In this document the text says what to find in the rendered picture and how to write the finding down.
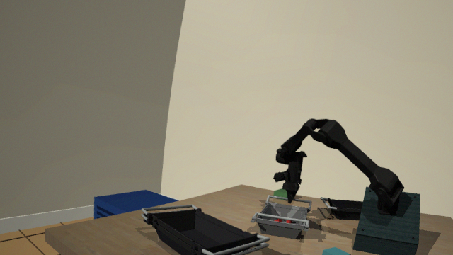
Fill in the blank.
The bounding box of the green rectangular block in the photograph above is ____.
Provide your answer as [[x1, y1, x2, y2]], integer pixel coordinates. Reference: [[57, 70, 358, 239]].
[[273, 189, 288, 198]]

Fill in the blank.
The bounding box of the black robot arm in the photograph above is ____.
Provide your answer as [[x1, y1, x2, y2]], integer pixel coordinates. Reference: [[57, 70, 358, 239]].
[[276, 119, 404, 215]]

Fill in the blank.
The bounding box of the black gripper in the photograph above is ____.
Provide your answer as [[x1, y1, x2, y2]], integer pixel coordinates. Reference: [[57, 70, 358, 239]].
[[282, 166, 302, 203]]

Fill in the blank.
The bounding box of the teal cube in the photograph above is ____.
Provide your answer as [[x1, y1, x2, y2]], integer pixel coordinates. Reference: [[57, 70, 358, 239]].
[[322, 247, 351, 255]]

